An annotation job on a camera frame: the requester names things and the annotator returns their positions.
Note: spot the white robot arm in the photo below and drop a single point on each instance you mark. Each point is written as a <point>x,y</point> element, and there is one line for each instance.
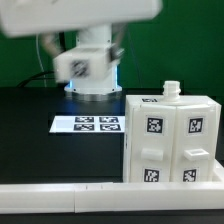
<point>82,36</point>

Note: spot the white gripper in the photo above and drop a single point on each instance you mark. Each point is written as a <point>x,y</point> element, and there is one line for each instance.
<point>30,17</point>

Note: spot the white flat top panel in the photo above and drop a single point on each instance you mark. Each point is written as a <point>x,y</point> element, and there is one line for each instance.
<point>88,124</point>

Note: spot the white front fence rail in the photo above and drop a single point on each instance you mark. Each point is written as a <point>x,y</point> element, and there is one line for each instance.
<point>109,197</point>

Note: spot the white cabinet box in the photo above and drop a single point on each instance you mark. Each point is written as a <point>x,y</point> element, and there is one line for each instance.
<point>171,96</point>

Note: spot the small white block part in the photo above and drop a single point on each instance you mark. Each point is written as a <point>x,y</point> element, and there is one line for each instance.
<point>82,63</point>

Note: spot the white door panel with knob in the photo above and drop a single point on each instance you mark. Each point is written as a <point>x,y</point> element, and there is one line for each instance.
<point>151,144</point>

